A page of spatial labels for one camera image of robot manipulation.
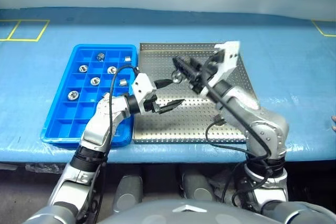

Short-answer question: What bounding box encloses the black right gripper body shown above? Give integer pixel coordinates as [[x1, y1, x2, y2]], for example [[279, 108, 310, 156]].
[[187, 60, 220, 95]]

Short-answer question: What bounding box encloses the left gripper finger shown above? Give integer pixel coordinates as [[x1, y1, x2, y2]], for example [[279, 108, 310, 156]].
[[154, 78, 174, 88], [155, 98, 186, 115]]

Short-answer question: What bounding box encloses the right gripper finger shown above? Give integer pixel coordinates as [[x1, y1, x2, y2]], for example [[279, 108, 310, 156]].
[[187, 57, 204, 71], [172, 56, 196, 82]]

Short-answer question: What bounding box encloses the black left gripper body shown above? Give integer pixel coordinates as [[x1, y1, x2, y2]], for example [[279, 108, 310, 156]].
[[144, 94, 161, 114]]

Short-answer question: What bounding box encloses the perforated steel tray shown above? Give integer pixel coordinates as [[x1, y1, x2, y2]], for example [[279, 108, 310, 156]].
[[132, 41, 260, 145]]

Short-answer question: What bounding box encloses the blue plastic compartment tray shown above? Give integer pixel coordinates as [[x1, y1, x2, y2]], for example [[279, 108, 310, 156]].
[[39, 44, 139, 148]]

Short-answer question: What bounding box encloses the dark rounded grey shape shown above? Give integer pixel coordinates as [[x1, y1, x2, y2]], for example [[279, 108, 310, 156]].
[[112, 174, 144, 213], [181, 173, 215, 201]]

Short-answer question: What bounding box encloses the grey robot torso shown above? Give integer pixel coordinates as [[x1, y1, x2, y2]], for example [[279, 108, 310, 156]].
[[97, 199, 266, 224]]

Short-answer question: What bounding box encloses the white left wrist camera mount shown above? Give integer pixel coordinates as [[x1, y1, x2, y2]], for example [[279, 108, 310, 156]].
[[130, 73, 158, 113]]

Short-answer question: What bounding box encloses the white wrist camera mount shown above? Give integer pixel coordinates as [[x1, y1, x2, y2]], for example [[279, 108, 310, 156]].
[[214, 40, 242, 83], [130, 73, 158, 113]]

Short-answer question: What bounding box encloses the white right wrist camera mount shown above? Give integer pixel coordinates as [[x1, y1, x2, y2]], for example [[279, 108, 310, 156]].
[[214, 40, 242, 83]]

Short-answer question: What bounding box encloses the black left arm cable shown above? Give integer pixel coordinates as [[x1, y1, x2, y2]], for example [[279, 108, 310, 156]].
[[89, 66, 141, 224]]

